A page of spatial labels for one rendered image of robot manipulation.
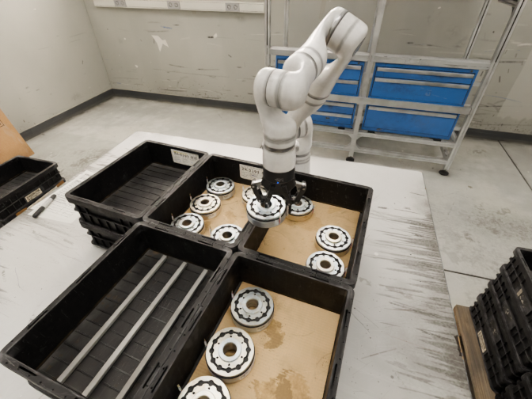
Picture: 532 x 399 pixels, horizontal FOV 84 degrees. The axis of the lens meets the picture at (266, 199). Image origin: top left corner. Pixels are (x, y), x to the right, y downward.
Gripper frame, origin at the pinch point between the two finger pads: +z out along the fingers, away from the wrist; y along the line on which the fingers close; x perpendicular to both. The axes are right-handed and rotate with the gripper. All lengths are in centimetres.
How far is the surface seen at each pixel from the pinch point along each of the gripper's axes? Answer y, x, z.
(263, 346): -1.4, -28.7, 15.3
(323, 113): 30, 196, 63
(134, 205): -51, 16, 17
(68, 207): -88, 25, 29
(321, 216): 13.7, 15.5, 17.0
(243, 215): -12.3, 13.6, 16.7
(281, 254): 1.3, -2.1, 16.3
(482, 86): 140, 175, 29
